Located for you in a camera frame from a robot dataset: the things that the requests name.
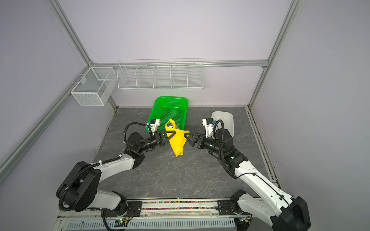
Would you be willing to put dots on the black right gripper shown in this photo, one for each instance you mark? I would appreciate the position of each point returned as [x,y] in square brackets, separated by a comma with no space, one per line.
[199,136]

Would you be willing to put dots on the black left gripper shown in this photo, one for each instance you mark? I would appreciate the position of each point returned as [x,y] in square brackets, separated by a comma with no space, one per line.
[159,135]

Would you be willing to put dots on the yellow paper napkin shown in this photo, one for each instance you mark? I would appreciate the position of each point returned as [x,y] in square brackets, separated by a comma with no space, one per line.
[178,141]

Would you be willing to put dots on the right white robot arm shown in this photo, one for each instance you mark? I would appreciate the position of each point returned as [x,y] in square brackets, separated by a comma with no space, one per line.
[260,182]

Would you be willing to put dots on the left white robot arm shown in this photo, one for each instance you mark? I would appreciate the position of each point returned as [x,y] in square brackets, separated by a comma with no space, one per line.
[79,191]

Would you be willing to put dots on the green plastic basket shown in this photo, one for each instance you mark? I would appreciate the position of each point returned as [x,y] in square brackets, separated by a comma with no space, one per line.
[170,107]

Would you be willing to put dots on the white plastic tray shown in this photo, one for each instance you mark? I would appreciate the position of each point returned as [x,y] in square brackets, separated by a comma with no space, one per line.
[227,119]

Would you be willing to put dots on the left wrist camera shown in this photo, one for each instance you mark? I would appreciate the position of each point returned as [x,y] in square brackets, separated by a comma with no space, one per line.
[153,125]

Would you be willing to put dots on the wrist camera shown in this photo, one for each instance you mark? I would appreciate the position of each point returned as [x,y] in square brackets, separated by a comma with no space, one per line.
[153,125]
[209,123]

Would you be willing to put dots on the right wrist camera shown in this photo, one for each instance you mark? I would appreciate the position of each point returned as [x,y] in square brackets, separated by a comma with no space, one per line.
[209,123]

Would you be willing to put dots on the white wire wall rack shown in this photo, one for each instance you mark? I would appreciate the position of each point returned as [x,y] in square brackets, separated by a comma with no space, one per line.
[160,74]

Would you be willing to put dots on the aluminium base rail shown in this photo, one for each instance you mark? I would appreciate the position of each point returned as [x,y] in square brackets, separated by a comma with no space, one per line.
[235,213]

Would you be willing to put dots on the white mesh wall box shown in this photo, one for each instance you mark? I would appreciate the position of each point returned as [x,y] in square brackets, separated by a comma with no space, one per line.
[95,87]

